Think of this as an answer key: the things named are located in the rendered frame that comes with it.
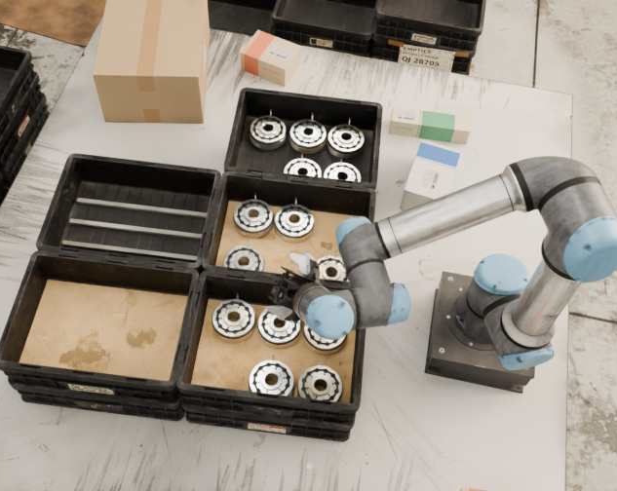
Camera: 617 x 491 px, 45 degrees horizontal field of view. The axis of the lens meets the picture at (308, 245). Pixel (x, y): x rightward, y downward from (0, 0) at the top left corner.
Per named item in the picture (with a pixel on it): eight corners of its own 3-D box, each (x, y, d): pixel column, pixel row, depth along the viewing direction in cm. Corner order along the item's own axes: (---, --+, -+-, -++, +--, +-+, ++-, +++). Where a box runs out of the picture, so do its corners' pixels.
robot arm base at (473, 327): (520, 301, 190) (529, 283, 182) (504, 352, 183) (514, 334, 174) (462, 282, 193) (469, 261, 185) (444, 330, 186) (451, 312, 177)
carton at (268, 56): (300, 63, 247) (301, 46, 241) (285, 87, 241) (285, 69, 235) (257, 47, 251) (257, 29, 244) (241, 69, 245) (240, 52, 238)
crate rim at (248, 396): (367, 294, 178) (368, 289, 176) (359, 415, 162) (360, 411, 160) (201, 274, 179) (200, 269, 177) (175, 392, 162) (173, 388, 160)
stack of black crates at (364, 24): (373, 50, 332) (383, -14, 304) (362, 98, 316) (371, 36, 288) (285, 34, 335) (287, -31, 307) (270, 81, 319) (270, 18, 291)
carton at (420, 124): (466, 130, 235) (471, 117, 230) (466, 144, 232) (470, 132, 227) (390, 119, 236) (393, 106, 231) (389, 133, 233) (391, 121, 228)
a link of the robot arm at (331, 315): (361, 338, 132) (314, 345, 130) (341, 323, 142) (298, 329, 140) (359, 295, 131) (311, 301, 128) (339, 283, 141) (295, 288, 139)
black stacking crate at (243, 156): (377, 132, 218) (382, 104, 209) (370, 214, 202) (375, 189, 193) (242, 116, 219) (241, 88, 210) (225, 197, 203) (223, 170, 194)
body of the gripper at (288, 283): (281, 263, 155) (295, 274, 143) (317, 279, 157) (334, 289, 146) (266, 297, 155) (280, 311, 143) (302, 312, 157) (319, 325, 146)
